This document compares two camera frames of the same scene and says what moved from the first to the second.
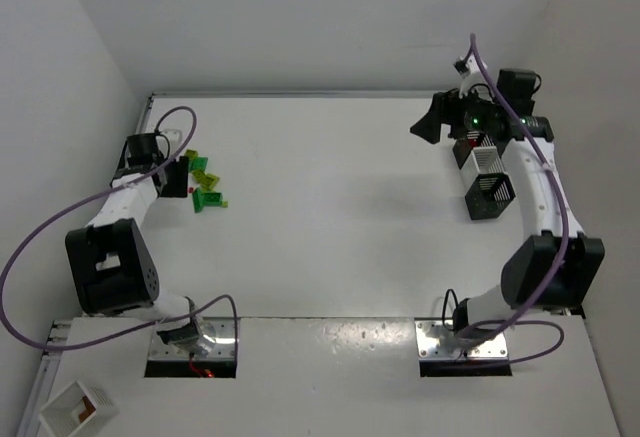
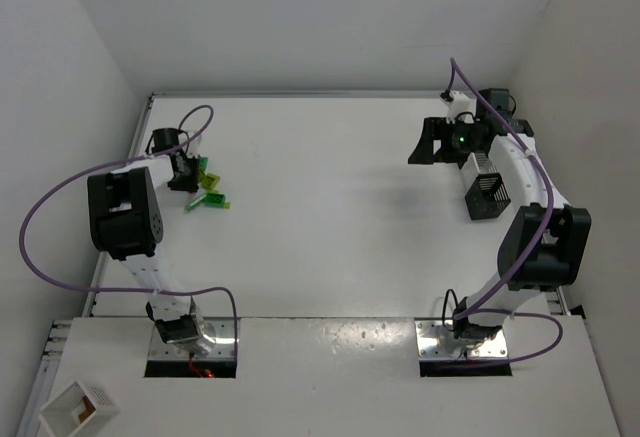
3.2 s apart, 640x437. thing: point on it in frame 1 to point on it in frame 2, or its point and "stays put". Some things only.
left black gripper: (176, 177) to (185, 172)
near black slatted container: (488, 195) stays put
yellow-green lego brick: (206, 181) stays put
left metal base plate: (222, 347) stays put
